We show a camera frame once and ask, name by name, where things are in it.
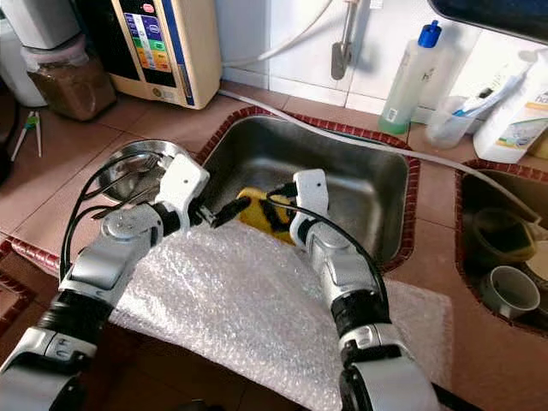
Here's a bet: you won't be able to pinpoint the clear jar of brown powder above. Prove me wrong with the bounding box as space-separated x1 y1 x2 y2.
21 39 116 121

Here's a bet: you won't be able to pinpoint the pale grey cup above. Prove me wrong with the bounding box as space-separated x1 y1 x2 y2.
479 265 542 320

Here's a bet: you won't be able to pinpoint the white printed detergent bottle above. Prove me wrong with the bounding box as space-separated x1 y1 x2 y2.
473 51 548 164

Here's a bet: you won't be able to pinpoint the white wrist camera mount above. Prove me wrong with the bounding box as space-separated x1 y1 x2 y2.
154 152 211 225
289 169 331 249

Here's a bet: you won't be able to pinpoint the white grinder motor unit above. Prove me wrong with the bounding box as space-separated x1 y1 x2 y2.
0 0 82 51

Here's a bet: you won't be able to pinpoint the metal tap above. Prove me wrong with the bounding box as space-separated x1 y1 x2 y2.
331 0 369 82

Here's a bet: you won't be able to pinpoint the black pan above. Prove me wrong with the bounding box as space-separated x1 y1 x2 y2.
428 0 548 44

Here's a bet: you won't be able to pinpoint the clear bottle with blue cap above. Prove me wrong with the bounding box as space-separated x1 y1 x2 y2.
378 20 444 135

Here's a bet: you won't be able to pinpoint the dark green bowl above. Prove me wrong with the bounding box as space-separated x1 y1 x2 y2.
471 208 537 263

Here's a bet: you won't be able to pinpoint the beige cup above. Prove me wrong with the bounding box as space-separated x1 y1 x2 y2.
535 240 548 283

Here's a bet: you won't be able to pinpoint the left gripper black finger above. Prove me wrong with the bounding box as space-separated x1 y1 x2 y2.
212 198 254 229

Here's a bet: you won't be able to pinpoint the white flexible hose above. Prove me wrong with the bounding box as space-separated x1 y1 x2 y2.
221 0 335 68
218 88 548 223

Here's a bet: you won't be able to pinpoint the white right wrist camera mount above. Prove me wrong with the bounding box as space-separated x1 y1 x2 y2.
289 169 331 249

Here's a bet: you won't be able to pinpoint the wide steel sink basin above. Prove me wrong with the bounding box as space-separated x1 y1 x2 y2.
195 107 420 273

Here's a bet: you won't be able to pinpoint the white bottle with green cap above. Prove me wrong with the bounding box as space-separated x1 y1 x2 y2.
0 17 45 108

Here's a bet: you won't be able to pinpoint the white and blue toothbrush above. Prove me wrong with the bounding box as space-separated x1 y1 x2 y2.
454 73 528 118

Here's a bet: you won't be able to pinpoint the beige water purifier appliance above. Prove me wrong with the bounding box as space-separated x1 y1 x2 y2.
77 0 222 110

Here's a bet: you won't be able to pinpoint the yellow dish sponge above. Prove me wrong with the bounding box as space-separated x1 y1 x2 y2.
235 187 297 246

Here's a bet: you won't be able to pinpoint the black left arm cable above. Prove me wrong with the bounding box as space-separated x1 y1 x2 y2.
58 152 181 279

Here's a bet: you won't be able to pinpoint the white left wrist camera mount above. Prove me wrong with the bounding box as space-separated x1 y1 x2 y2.
154 152 211 225

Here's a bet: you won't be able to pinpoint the clear plastic cup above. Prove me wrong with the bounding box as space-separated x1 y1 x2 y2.
424 94 477 151

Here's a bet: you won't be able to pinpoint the stainless steel bowl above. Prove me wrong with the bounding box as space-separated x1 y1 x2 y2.
96 140 191 206

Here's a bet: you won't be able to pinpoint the clear bubble wrap sheet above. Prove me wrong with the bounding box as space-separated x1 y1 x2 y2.
107 223 455 411

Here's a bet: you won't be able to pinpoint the white and green tongs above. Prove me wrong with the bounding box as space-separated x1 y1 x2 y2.
10 111 44 162

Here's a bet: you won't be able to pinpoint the silver metal spoon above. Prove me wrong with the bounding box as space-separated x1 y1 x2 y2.
87 176 164 211

